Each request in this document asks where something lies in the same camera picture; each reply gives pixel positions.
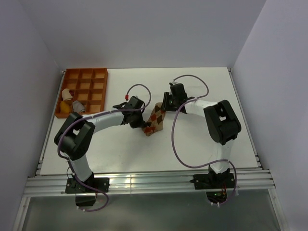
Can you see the black box under rail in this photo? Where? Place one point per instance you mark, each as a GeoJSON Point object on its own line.
{"type": "Point", "coordinates": [85, 201]}

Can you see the grey sock red stripes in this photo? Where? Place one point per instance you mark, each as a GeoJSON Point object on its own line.
{"type": "Point", "coordinates": [78, 107]}

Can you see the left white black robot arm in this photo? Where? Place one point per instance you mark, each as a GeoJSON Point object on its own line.
{"type": "Point", "coordinates": [75, 135]}

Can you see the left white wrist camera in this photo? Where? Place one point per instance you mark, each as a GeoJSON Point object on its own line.
{"type": "Point", "coordinates": [127, 97]}

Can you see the orange compartment tray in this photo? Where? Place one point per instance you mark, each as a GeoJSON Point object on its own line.
{"type": "Point", "coordinates": [88, 86]}

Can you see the aluminium frame rail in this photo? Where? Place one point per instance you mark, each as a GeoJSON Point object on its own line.
{"type": "Point", "coordinates": [152, 182]}

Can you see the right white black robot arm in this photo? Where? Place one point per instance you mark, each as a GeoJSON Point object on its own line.
{"type": "Point", "coordinates": [222, 123]}

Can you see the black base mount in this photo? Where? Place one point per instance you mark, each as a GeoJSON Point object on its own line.
{"type": "Point", "coordinates": [213, 181]}
{"type": "Point", "coordinates": [93, 186]}

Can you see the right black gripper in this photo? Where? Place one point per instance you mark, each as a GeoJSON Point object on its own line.
{"type": "Point", "coordinates": [165, 105]}

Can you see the tan argyle sock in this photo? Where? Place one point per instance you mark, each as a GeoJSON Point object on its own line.
{"type": "Point", "coordinates": [155, 121]}

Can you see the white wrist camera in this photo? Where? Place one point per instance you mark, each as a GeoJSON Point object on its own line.
{"type": "Point", "coordinates": [127, 97]}
{"type": "Point", "coordinates": [173, 82]}

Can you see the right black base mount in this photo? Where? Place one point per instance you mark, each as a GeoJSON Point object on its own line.
{"type": "Point", "coordinates": [213, 181]}

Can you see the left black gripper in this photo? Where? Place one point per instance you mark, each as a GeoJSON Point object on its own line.
{"type": "Point", "coordinates": [139, 124]}

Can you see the rolled yellow sock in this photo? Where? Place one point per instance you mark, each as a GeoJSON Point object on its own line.
{"type": "Point", "coordinates": [65, 108]}

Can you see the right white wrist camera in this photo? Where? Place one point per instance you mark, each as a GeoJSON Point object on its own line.
{"type": "Point", "coordinates": [173, 82]}

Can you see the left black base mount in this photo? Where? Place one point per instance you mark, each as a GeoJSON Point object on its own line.
{"type": "Point", "coordinates": [93, 186]}

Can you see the rolled beige sock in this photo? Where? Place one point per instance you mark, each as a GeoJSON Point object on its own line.
{"type": "Point", "coordinates": [66, 95]}

